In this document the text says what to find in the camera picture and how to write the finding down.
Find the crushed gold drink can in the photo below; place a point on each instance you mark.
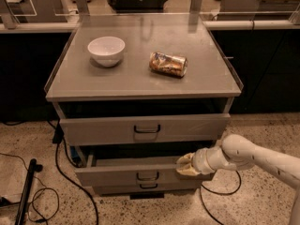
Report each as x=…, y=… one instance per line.
x=168, y=64

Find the grey drawer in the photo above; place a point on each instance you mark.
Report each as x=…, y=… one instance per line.
x=145, y=188
x=134, y=171
x=144, y=129

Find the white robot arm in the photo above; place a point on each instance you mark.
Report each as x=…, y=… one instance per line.
x=237, y=153

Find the grey bottom drawer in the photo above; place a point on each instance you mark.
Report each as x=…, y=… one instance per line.
x=145, y=188

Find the white ceramic bowl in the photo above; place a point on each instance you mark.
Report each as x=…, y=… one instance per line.
x=107, y=51

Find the grey drawer cabinet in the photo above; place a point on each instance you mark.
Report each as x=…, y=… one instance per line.
x=82, y=88

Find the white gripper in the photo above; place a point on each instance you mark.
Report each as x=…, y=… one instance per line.
x=199, y=163

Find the grey background table left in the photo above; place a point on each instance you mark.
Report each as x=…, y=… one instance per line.
x=36, y=11

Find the grey top drawer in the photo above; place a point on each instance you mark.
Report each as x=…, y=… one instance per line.
x=144, y=129

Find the black pole on floor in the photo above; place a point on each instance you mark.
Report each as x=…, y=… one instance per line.
x=33, y=167

